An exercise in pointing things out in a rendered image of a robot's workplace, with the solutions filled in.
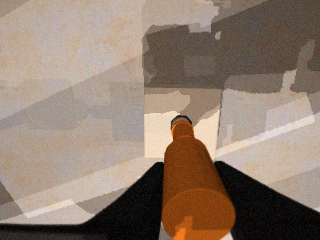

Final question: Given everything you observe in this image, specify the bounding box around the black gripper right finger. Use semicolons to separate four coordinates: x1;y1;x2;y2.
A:
214;161;320;240

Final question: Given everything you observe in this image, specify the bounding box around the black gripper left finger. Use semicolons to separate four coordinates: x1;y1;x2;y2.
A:
0;162;164;240

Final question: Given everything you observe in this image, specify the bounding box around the orange cylinder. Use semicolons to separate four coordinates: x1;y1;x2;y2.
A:
162;137;236;240

